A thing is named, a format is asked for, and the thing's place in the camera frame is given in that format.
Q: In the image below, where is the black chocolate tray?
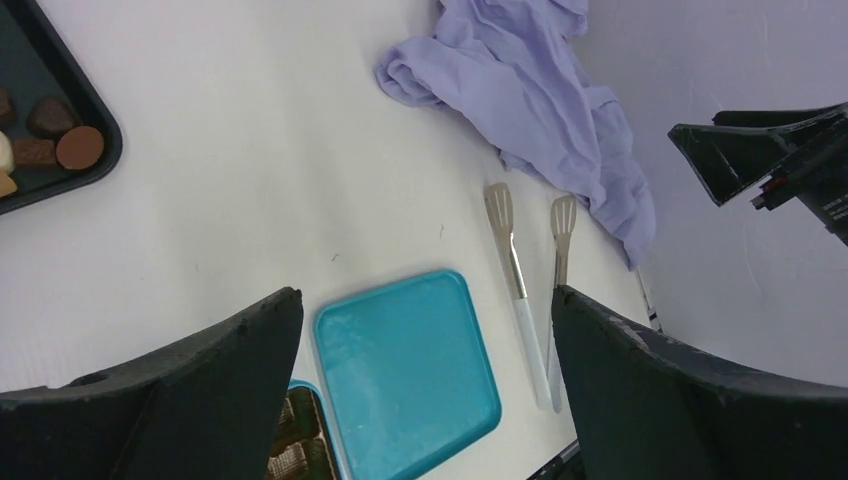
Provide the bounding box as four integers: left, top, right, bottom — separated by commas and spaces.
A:
1, 1, 123, 213

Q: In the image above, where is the lavender crumpled cloth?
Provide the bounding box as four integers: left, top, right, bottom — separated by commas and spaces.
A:
374, 1, 656, 268

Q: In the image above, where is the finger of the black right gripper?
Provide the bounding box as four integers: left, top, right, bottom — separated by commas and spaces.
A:
668, 103, 847, 206

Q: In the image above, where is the teal chocolate box with dividers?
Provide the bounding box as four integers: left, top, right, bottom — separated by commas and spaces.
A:
264, 380, 344, 480

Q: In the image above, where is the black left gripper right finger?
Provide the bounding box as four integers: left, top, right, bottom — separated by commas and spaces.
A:
551, 286, 847, 479

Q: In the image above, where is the round milk chocolate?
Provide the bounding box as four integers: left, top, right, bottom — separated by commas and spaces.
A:
56, 126, 105, 170

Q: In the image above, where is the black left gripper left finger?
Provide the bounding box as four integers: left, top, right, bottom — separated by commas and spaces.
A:
1, 287, 304, 479

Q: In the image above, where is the teal box lid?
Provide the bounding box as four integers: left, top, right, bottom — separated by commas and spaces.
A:
313, 270, 502, 479

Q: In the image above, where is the steel tongs white handle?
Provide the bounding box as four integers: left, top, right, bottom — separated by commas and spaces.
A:
483, 182, 577, 413

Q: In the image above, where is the dark triangular chocolate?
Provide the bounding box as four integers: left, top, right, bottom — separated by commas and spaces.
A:
26, 95, 78, 140

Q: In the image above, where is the brown rectangular chocolate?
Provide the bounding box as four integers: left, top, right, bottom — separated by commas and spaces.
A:
12, 138, 58, 169

